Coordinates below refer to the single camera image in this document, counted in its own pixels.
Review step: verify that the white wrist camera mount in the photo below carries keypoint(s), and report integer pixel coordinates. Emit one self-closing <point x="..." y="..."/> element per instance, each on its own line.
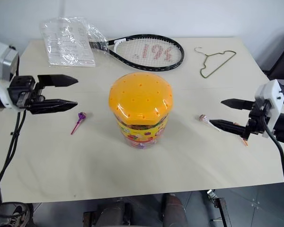
<point x="2" y="59"/>
<point x="274" y="94"/>

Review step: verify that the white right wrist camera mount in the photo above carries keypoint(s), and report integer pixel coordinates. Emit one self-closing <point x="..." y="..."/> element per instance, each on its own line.
<point x="274" y="94"/>

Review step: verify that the black white sneaker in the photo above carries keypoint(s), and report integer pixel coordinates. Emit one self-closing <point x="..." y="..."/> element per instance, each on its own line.
<point x="19" y="215"/>

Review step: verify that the orange stick lollipop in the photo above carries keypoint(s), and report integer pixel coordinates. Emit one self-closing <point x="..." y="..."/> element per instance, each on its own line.
<point x="245" y="142"/>

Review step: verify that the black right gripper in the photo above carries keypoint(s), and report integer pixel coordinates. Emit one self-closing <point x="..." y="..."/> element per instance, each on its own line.
<point x="259" y="120"/>

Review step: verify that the orange jar lid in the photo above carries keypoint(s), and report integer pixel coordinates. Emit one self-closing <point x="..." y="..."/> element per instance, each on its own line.
<point x="140" y="97"/>

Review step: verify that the white pink wrapped lollipop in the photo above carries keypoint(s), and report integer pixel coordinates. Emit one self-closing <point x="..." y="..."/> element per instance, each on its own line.
<point x="202" y="117"/>

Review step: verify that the grey rounded shape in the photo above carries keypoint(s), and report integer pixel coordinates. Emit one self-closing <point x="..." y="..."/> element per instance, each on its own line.
<point x="111" y="215"/>

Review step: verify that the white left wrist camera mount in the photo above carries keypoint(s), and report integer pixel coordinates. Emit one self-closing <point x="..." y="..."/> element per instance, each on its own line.
<point x="2" y="59"/>

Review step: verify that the black metal table leg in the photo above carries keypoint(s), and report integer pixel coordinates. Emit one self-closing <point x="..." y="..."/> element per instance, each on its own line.
<point x="221" y="208"/>

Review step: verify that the black tennis racket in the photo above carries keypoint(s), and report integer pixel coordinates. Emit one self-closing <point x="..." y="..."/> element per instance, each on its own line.
<point x="177" y="50"/>

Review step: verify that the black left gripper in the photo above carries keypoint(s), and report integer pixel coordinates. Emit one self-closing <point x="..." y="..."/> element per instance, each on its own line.
<point x="21" y="94"/>

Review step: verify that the purple wrapped lollipop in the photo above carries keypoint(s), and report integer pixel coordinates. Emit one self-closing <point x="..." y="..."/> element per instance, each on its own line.
<point x="81" y="116"/>

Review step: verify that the brown rounded shape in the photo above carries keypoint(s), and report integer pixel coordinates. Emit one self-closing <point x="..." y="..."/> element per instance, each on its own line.
<point x="175" y="210"/>

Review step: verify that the clear plastic bag with papers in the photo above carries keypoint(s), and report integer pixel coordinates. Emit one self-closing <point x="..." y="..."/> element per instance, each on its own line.
<point x="68" y="42"/>

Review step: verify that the clear plastic candy jar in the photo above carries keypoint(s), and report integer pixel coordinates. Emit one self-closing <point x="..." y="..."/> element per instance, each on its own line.
<point x="142" y="134"/>

